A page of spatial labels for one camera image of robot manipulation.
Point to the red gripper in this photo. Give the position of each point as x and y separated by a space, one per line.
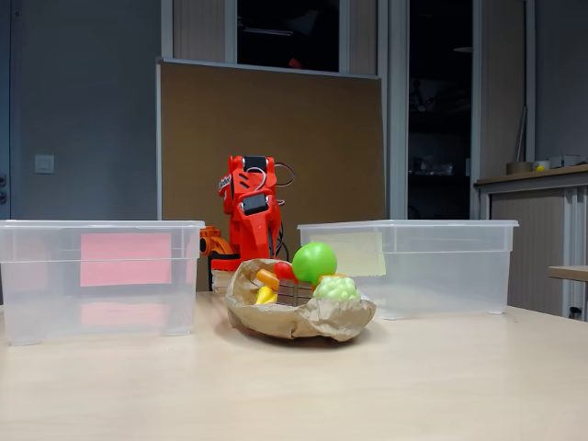
255 230

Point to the orange toy waffle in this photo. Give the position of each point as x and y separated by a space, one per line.
267 278

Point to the green toy apple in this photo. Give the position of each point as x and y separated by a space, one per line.
314 262

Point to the red robot arm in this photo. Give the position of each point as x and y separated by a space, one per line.
248 184

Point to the yellow-green paper label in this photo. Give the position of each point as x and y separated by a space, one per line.
363 252

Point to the pink paper label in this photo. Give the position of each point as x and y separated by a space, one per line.
124 259

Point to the clear plastic bin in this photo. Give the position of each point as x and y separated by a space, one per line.
46 285
436 275

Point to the orange table clamp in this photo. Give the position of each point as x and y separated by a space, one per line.
211 241

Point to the wooden base block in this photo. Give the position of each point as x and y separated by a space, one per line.
220 280

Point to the yellow toy banana bunch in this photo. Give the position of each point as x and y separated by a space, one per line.
264 296

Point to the crumpled brown paper bag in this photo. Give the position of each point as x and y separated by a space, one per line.
298 321

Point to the light green toy grapes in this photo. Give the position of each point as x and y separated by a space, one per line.
335 289

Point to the brown cork pin board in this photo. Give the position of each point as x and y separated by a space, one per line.
298 138

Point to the small red object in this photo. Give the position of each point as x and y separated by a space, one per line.
294 62

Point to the brown tape roll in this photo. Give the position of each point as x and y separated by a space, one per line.
519 168

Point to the grey cabinet with wooden top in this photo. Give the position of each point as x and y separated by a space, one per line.
528 229

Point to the small yellow object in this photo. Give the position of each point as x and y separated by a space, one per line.
541 167

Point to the wooden side table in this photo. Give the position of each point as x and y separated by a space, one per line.
569 273

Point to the white light switch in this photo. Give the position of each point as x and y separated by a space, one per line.
44 164

